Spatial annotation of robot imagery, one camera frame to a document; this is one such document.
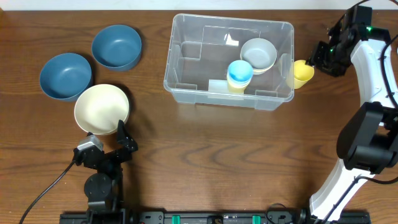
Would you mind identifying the light grey small bowl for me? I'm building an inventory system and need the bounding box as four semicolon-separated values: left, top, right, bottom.
240;38;277;70

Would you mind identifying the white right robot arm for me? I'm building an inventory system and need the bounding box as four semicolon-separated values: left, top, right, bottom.
298;22;397;223

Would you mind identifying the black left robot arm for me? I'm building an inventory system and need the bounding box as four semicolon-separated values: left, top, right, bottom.
73;120;138;213

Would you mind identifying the clear plastic storage container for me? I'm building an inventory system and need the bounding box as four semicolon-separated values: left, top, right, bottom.
164;14;294;111

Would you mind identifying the pink cup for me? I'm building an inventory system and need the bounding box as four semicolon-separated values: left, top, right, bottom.
227;77;251;88

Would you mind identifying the light blue cup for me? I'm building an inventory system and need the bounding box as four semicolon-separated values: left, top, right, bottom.
227;60;254;81

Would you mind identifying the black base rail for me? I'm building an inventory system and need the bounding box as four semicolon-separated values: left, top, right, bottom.
59;208;371;224

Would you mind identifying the yellow cup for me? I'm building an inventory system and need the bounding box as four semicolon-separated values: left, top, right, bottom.
228;83;247;95
285;60;315;89

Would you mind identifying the yellow cup front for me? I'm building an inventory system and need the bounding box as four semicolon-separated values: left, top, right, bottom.
228;83;247;95

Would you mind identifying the cream bowl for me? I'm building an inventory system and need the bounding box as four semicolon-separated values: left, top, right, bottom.
74;84;130;135

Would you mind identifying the dark blue bowl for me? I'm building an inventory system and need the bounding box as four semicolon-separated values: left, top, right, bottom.
39;53;94;102
91;24;142;72

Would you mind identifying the yellow small bowl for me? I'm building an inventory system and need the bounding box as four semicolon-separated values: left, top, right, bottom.
253;65;274;75

